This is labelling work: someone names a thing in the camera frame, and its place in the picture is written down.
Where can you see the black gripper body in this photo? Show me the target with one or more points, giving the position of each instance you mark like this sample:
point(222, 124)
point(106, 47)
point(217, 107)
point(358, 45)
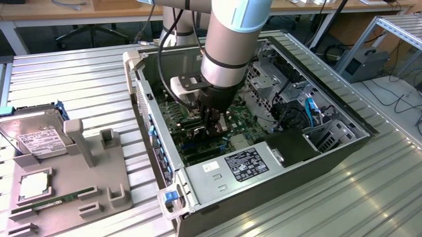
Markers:
point(219, 97)

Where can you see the grey parts rack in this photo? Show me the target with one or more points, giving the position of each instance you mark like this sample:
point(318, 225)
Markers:
point(73, 177)

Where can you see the loose green RAM stick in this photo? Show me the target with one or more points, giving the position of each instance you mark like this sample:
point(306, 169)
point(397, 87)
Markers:
point(66, 197)

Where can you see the long wooden desk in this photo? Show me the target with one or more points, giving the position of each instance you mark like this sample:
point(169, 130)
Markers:
point(66, 14)

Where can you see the graphics card with metal bracket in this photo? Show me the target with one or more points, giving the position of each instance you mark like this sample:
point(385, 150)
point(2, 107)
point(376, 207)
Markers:
point(195, 134)

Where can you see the silver hard disk drive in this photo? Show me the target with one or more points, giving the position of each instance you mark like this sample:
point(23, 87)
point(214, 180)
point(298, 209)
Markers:
point(36, 138)

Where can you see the silver CPU chip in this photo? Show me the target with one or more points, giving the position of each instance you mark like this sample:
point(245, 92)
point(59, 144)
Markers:
point(35, 185)

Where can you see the silver power supply unit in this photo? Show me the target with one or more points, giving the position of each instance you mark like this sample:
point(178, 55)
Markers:
point(211, 182)

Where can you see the open black PC case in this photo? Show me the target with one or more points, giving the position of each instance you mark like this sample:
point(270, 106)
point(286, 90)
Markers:
point(330, 158)

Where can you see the black plastic shroud box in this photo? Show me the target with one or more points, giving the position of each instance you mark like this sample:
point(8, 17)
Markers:
point(290, 148)

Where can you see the silver chipset heatsink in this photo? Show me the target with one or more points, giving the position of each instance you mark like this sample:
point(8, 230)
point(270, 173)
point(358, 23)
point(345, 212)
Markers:
point(239, 142)

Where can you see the green motherboard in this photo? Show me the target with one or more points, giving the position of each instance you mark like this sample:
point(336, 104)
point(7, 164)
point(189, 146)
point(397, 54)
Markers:
point(243, 123)

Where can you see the black slanted pole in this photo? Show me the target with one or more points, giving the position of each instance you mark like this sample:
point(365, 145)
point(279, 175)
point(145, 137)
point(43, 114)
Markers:
point(325, 27)

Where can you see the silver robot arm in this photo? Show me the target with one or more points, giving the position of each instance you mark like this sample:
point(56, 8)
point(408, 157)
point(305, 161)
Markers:
point(227, 44)

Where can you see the blue case latch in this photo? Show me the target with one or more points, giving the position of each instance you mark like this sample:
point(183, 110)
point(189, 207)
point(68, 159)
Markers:
point(170, 197)

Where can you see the blue disk caddy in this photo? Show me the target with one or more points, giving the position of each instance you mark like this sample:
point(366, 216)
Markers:
point(6, 111)

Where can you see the brown cardboard box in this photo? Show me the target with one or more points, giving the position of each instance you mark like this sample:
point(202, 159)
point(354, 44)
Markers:
point(115, 4)

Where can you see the aluminium profile frame table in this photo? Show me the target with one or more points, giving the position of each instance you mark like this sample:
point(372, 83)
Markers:
point(396, 27)

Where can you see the silver disk bay cage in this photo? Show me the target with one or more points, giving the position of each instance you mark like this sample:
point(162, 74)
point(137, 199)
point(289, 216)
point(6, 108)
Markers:
point(263, 84)

